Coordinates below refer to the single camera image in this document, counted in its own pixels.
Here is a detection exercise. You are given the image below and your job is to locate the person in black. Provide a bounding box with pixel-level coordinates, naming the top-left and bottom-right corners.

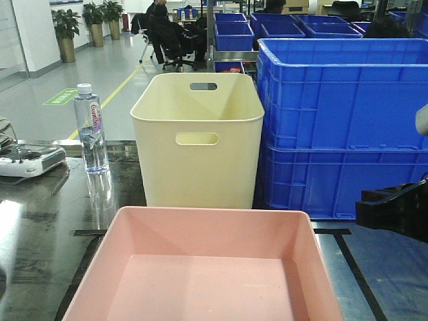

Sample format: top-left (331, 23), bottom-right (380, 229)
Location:
top-left (131, 1), bottom-right (207, 71)

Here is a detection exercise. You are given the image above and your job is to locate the potted plant left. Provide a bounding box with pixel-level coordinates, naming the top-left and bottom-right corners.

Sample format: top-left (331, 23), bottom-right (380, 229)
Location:
top-left (51, 9), bottom-right (81, 63)

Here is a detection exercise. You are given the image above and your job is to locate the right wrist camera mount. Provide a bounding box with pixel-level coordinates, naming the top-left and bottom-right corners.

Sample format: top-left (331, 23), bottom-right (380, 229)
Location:
top-left (415, 104), bottom-right (428, 136)

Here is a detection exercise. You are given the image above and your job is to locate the potted plant right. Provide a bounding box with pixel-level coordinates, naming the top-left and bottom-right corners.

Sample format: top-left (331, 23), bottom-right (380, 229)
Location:
top-left (101, 1), bottom-right (124, 40)

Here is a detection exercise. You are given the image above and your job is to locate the white remote controller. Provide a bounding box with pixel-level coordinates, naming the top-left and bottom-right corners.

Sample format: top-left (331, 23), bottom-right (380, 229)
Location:
top-left (1, 144), bottom-right (66, 178)

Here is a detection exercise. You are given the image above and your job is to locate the potted plant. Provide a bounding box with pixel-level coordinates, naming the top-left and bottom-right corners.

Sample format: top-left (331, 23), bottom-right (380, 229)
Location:
top-left (82, 2), bottom-right (104, 47)
top-left (51, 9), bottom-right (81, 63)
top-left (101, 1), bottom-right (124, 40)

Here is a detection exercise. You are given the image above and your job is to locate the clear water bottle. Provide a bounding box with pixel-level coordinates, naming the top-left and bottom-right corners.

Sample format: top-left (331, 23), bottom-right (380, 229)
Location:
top-left (73, 83), bottom-right (110, 174)

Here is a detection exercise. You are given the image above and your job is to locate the large blue crate bottom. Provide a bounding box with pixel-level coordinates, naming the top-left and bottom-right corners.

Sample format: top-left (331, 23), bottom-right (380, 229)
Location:
top-left (260, 142), bottom-right (427, 220)

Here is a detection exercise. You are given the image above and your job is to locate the large blue crate top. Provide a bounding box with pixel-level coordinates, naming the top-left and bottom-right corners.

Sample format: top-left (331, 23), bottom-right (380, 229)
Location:
top-left (257, 38), bottom-right (427, 150)

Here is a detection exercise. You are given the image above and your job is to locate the cream plastic basket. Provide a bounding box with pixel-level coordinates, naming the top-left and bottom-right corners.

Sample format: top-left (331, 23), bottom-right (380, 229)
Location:
top-left (130, 73), bottom-right (264, 209)

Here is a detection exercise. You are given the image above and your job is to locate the potted plant middle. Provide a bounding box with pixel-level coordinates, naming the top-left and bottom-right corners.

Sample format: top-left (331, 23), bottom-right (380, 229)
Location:
top-left (82, 2), bottom-right (104, 47)

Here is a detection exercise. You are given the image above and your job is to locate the pink plastic bin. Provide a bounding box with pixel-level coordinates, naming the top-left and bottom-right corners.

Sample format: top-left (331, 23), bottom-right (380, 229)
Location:
top-left (64, 207), bottom-right (343, 320)

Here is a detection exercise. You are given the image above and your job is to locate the large blue crate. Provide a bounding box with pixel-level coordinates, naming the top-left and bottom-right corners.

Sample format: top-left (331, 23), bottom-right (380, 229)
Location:
top-left (260, 142), bottom-right (427, 220)
top-left (257, 38), bottom-right (427, 150)

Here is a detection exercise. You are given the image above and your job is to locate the small blue bin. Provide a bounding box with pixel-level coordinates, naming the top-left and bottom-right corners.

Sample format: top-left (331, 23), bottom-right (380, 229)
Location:
top-left (214, 22), bottom-right (255, 51)

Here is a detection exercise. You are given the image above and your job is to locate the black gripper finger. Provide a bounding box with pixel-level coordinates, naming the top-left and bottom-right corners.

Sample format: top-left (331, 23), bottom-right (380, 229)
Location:
top-left (355, 179), bottom-right (427, 243)

